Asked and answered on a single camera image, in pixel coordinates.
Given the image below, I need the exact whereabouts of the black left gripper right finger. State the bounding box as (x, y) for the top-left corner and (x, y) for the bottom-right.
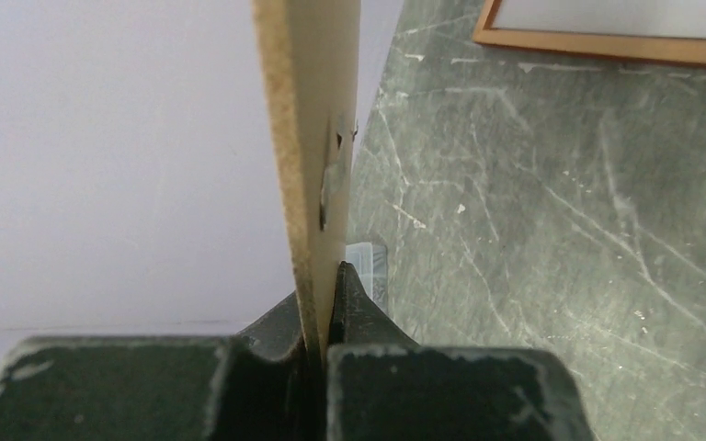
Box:
(326, 263), (593, 440)

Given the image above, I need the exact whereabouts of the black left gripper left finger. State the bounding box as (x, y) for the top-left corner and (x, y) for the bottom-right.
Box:
(0, 296), (313, 440)

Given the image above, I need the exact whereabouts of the brown cardboard backing board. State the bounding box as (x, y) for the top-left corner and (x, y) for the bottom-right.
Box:
(252, 1), (360, 358)

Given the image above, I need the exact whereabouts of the orange wooden picture frame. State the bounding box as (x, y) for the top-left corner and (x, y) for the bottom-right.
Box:
(473, 1), (706, 66)

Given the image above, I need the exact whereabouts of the sunset landscape photo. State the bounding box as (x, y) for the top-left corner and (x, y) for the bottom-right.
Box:
(494, 0), (706, 40)

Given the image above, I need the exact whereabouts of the clear plastic compartment box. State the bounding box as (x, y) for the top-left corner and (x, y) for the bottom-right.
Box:
(346, 242), (388, 312)

